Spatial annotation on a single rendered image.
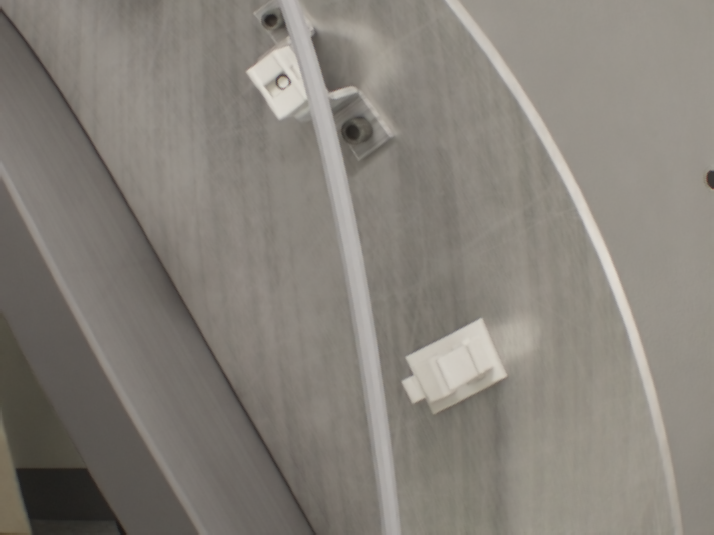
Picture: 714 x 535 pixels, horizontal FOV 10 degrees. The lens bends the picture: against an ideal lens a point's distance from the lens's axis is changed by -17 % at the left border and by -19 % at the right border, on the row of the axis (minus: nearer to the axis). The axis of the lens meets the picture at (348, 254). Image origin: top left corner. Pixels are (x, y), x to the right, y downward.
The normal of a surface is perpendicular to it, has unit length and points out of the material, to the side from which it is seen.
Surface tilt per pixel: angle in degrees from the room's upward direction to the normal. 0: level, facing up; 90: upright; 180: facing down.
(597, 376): 90
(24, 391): 90
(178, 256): 90
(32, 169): 55
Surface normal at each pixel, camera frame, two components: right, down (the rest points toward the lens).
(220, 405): 0.75, -0.43
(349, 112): -0.47, 0.20
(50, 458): 0.20, 0.15
